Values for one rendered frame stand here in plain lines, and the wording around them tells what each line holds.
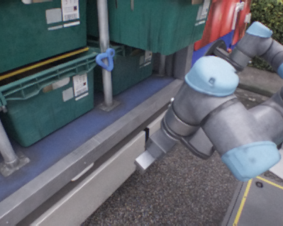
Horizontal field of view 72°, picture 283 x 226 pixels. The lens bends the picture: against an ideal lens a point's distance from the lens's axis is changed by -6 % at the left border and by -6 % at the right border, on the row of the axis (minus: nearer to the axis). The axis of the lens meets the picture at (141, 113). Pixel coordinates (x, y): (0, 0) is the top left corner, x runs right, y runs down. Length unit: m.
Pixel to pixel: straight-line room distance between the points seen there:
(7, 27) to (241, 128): 0.59
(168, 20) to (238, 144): 0.50
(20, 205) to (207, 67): 0.57
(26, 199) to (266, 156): 0.58
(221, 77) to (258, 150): 0.11
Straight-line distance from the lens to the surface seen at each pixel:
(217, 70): 0.33
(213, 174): 1.57
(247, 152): 0.31
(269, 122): 0.35
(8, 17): 0.64
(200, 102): 0.33
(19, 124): 0.73
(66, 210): 0.83
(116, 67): 0.94
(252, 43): 0.80
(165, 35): 0.73
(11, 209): 0.66
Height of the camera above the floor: 1.14
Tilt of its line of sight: 34 degrees down
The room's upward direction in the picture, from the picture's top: 1 degrees clockwise
